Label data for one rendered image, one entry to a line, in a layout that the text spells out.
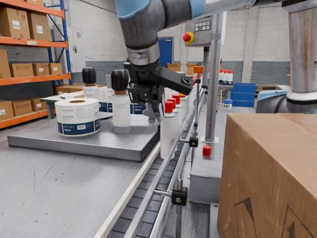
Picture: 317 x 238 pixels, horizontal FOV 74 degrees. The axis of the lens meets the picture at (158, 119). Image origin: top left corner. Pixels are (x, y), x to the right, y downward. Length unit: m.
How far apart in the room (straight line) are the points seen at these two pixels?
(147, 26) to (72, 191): 0.53
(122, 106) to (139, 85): 0.45
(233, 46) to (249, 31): 0.71
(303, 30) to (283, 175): 0.56
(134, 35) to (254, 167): 0.33
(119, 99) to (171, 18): 0.58
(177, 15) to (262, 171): 0.35
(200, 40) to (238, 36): 7.62
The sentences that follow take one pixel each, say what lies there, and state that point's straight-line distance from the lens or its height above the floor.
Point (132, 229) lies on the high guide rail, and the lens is 0.38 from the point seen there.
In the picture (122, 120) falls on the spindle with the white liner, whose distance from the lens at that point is 1.01.
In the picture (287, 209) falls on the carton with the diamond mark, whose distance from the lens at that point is 0.24.
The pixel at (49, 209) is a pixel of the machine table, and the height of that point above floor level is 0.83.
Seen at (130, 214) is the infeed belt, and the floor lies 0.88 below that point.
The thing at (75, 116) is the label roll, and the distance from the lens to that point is 1.02.
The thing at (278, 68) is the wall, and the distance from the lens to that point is 8.72.
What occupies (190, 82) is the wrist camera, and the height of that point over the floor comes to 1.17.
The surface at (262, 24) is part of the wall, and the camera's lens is 8.72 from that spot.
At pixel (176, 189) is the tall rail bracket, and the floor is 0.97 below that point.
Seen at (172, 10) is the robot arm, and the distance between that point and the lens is 0.48.
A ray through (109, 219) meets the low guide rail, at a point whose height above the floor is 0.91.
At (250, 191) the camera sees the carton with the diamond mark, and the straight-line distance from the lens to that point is 0.32.
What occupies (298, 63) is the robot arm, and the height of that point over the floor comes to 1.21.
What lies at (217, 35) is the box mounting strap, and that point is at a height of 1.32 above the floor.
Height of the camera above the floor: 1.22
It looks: 16 degrees down
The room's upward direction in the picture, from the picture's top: straight up
